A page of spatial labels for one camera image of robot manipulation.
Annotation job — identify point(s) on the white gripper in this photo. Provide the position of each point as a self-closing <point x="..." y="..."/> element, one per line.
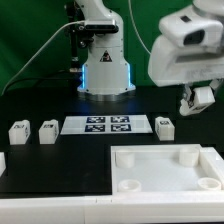
<point x="171" y="65"/>

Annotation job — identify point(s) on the white square tabletop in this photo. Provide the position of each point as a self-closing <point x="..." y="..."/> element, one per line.
<point x="166" y="168"/>

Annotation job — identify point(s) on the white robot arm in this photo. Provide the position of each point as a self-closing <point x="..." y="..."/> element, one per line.
<point x="106" y="73"/>

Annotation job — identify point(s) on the white marker base sheet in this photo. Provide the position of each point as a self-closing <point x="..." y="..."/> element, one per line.
<point x="111" y="124"/>

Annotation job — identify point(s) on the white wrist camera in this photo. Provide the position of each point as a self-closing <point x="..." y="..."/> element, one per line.
<point x="187" y="28"/>

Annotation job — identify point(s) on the white front obstacle wall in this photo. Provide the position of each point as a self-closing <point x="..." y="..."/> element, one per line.
<point x="110" y="210"/>

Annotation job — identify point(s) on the white obstacle wall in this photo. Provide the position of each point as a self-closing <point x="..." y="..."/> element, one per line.
<point x="110" y="210"/>
<point x="2" y="163"/>

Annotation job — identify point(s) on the white left obstacle wall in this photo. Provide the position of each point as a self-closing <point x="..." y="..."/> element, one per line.
<point x="2" y="163"/>

